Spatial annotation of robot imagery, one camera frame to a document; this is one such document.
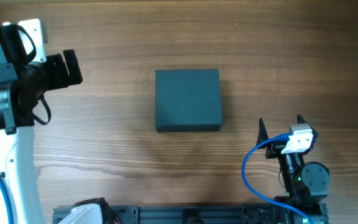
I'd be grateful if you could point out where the dark teal hinged box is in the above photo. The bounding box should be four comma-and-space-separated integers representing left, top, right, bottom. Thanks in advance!
155, 69, 223, 133

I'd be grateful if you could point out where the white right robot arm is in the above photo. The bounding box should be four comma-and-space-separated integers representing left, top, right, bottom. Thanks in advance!
263, 114, 330, 223

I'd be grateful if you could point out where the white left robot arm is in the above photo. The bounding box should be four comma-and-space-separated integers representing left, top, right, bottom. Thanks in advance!
0, 22, 83, 223

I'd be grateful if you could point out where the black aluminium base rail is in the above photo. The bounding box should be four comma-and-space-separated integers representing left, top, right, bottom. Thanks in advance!
52, 201, 329, 224

